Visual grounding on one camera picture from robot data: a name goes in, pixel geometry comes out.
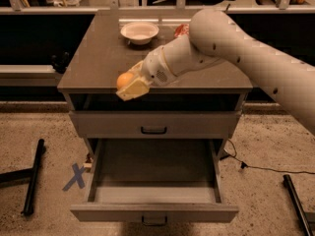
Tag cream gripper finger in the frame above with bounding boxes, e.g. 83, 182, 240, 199
116, 77, 150, 101
127, 61, 143, 77

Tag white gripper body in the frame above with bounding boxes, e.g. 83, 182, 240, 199
141, 46, 176, 87

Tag orange fruit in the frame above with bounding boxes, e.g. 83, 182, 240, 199
116, 72, 134, 89

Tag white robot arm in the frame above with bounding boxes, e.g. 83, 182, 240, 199
117, 9, 315, 134

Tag closed grey top drawer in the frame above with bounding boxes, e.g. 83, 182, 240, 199
70, 111, 240, 139

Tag grey drawer cabinet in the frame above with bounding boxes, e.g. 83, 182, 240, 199
58, 16, 251, 158

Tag open grey middle drawer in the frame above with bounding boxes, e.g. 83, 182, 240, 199
71, 139, 238, 226

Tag white ceramic bowl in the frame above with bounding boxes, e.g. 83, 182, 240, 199
120, 22, 159, 45

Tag red soda can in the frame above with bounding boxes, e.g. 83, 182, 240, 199
174, 24, 189, 38

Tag blue tape cross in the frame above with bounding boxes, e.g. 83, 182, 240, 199
63, 163, 85, 192

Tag black metal stand left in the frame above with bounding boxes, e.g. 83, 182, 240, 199
0, 139, 45, 216

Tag black clamp on rail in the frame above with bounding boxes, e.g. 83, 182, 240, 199
51, 52, 70, 74

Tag black floor cable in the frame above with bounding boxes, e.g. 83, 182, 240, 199
219, 139, 315, 175

